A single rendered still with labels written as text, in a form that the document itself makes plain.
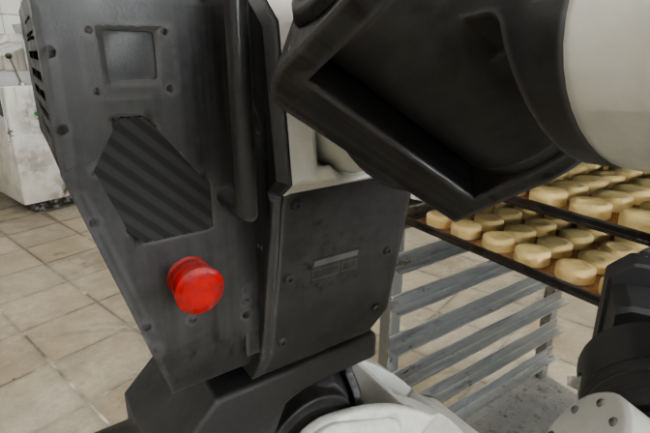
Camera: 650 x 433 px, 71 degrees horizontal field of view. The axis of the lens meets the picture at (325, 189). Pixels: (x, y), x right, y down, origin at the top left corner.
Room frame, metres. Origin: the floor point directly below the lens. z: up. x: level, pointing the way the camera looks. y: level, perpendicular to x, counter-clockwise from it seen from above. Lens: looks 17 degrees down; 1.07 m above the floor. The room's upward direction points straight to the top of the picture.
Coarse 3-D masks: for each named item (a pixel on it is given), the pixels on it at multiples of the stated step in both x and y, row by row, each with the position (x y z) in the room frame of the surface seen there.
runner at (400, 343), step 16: (512, 288) 1.01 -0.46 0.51; (528, 288) 1.04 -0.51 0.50; (464, 304) 0.92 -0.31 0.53; (480, 304) 0.95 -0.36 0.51; (496, 304) 0.96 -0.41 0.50; (432, 320) 0.86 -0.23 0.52; (448, 320) 0.89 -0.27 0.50; (464, 320) 0.90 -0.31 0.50; (400, 336) 0.81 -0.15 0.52; (416, 336) 0.83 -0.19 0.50; (432, 336) 0.83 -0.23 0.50; (400, 352) 0.78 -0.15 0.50
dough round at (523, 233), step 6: (504, 228) 0.71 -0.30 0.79; (510, 228) 0.71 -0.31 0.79; (516, 228) 0.71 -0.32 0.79; (522, 228) 0.71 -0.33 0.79; (528, 228) 0.71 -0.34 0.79; (516, 234) 0.69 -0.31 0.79; (522, 234) 0.69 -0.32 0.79; (528, 234) 0.69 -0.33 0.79; (534, 234) 0.69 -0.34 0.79; (522, 240) 0.68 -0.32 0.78; (528, 240) 0.68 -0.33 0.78; (534, 240) 0.69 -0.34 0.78
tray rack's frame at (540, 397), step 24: (552, 288) 1.14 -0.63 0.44; (552, 312) 1.14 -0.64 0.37; (528, 384) 1.11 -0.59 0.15; (552, 384) 1.11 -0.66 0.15; (504, 408) 1.02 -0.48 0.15; (528, 408) 1.02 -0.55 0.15; (552, 408) 1.02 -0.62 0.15; (480, 432) 0.94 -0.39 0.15; (504, 432) 0.94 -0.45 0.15; (528, 432) 0.94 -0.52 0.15
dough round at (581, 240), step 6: (570, 228) 0.71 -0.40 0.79; (564, 234) 0.68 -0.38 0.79; (570, 234) 0.68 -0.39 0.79; (576, 234) 0.68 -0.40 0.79; (582, 234) 0.68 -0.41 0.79; (588, 234) 0.68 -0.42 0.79; (570, 240) 0.67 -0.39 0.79; (576, 240) 0.66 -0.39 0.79; (582, 240) 0.66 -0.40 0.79; (588, 240) 0.66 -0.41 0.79; (576, 246) 0.66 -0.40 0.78; (582, 246) 0.66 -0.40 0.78; (588, 246) 0.66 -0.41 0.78
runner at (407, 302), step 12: (480, 264) 0.94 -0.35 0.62; (492, 264) 0.96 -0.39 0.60; (444, 276) 0.88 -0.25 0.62; (456, 276) 0.89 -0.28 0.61; (468, 276) 0.92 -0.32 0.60; (480, 276) 0.93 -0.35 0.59; (492, 276) 0.93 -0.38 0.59; (420, 288) 0.83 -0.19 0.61; (432, 288) 0.85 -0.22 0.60; (444, 288) 0.87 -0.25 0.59; (456, 288) 0.88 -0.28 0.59; (468, 288) 0.88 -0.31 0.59; (396, 300) 0.80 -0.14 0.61; (408, 300) 0.82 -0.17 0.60; (420, 300) 0.83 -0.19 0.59; (432, 300) 0.83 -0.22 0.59; (396, 312) 0.78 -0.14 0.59; (408, 312) 0.78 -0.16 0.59
